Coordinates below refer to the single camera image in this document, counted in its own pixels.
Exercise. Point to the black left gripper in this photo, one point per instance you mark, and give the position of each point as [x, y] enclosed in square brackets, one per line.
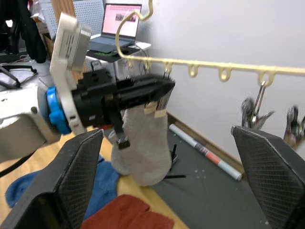
[93, 102]

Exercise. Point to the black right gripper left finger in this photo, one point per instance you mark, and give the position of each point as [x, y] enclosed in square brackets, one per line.
[59, 190]

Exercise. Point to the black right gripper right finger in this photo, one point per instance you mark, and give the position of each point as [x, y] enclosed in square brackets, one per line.
[274, 179]

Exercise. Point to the metal clip with cream pads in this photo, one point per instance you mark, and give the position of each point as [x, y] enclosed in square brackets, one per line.
[294, 124]
[247, 107]
[159, 114]

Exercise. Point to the blue sock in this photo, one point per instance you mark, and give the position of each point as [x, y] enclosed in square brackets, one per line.
[104, 181]

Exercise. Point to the grey sock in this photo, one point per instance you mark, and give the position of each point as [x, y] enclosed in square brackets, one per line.
[143, 155]

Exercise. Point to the red sock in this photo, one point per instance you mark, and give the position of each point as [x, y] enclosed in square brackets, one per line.
[126, 214]

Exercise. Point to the cream clip hanger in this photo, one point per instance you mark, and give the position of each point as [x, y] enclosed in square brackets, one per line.
[205, 64]

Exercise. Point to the black hanging clothing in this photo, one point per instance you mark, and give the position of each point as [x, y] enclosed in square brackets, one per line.
[31, 35]

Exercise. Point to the white desk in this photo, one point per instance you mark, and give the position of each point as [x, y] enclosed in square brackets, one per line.
[144, 45]

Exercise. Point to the black desk mat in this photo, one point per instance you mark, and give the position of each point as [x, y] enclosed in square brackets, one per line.
[107, 53]

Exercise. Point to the rolled white paper poster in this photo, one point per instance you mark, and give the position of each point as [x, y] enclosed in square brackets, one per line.
[207, 155]

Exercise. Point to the open laptop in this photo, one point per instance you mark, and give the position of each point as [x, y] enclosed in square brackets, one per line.
[121, 21]

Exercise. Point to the black router with antennas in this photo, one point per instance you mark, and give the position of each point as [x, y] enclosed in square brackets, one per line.
[174, 157]

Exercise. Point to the white perforated screen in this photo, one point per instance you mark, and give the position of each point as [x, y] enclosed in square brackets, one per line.
[88, 14]

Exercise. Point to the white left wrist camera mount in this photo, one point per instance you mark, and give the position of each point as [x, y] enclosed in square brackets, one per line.
[69, 47]

